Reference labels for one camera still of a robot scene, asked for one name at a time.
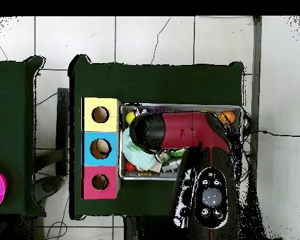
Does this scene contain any clear mesh bin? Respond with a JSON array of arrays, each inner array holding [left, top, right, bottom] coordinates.
[[119, 102, 243, 181]]

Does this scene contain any wooden box with three holes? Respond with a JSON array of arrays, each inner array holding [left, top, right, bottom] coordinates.
[[81, 97, 121, 201]]

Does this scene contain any yellow ball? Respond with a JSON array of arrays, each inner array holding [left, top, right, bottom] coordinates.
[[125, 111, 136, 125]]

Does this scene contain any crushed metal can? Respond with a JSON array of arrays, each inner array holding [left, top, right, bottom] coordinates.
[[154, 151, 169, 163]]

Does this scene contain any mint green knit cloth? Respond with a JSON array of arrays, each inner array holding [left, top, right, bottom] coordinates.
[[121, 127, 158, 172]]

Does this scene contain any green spiky rubber ball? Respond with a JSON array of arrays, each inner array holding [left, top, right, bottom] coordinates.
[[169, 149, 186, 158]]

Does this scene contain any small orange basketball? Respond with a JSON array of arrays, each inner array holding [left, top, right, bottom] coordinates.
[[219, 110, 236, 125]]

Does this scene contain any black upright panel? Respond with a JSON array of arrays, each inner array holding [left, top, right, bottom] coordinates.
[[55, 87, 70, 177]]

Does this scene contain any dark green side table cloth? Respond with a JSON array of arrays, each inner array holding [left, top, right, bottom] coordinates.
[[0, 55, 46, 218]]

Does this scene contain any black cable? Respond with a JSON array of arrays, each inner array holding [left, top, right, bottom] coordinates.
[[249, 129, 300, 138]]

